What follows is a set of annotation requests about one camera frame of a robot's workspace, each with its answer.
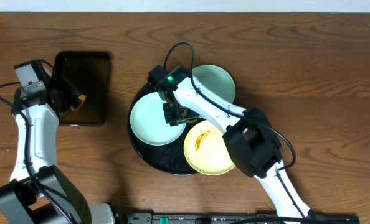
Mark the mint plate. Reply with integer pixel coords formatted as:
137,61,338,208
130,92,186,146
192,65,235,103

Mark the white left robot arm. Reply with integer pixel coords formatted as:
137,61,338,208
0,59,119,223

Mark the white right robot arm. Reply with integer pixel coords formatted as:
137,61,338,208
154,74,310,223

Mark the black rectangular water tray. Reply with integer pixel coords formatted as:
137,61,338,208
54,51,111,126

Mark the round black serving tray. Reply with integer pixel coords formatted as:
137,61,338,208
127,83,205,175

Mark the yellow plate with sauce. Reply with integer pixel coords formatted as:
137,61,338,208
184,121,235,175

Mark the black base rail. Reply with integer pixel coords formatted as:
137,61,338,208
124,213,361,224

